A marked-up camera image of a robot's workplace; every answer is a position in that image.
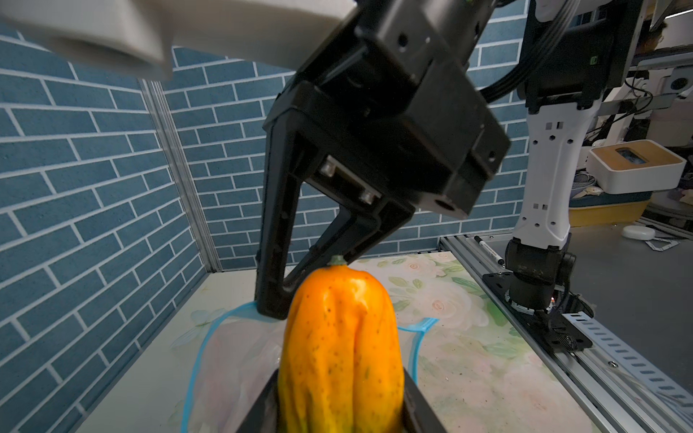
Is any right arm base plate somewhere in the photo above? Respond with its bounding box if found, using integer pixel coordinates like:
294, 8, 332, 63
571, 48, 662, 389
482, 272, 594, 354

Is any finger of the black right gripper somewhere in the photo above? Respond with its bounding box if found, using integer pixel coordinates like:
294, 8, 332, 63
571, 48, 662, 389
254, 115, 328, 319

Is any clear zip top bag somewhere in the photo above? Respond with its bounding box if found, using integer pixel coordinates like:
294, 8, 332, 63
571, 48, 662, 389
182, 304, 434, 432

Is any black marker pen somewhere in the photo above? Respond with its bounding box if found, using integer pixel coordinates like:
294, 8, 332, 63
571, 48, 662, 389
474, 236, 505, 267

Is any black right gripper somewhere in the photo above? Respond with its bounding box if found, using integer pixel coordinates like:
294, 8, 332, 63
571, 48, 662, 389
265, 1, 509, 271

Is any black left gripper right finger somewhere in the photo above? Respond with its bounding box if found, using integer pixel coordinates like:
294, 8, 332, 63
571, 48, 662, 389
402, 371, 447, 433

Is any orange green toy corn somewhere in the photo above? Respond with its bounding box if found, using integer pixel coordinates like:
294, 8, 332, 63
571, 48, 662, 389
278, 255, 404, 432

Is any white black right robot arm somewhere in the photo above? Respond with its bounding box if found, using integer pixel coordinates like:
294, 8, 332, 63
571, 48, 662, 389
254, 1, 647, 319

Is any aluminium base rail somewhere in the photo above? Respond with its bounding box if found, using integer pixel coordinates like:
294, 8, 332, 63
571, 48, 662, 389
440, 236, 692, 432

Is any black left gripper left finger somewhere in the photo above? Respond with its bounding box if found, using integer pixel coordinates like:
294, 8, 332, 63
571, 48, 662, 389
236, 370, 280, 433

